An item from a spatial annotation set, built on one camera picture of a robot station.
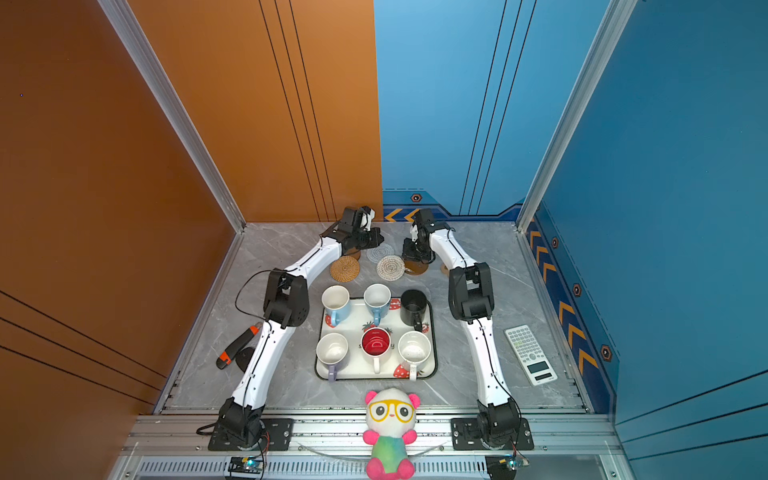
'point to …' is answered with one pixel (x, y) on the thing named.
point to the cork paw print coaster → (444, 269)
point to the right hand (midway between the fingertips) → (404, 256)
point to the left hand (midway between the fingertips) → (387, 235)
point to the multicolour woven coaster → (390, 268)
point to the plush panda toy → (390, 418)
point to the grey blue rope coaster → (376, 253)
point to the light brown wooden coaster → (353, 252)
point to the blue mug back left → (335, 301)
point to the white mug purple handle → (331, 349)
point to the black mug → (413, 305)
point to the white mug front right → (414, 347)
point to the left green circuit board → (250, 465)
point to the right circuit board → (504, 466)
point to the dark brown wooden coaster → (416, 267)
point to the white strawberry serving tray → (358, 366)
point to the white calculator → (530, 354)
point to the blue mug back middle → (377, 299)
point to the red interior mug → (375, 342)
